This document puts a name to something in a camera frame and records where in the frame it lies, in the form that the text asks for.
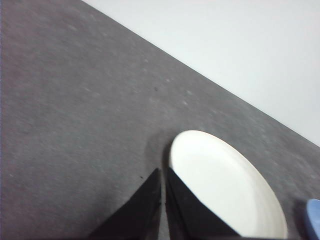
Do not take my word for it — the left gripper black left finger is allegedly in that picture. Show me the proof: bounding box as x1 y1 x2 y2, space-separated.
87 167 163 240

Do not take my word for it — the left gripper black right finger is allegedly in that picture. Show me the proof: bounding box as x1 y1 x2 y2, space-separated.
164 166 242 240

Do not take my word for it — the white round plate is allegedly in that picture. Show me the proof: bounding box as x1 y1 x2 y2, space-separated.
167 129 288 240

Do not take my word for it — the blue round plate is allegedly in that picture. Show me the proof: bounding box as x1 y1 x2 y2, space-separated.
306 198 320 240

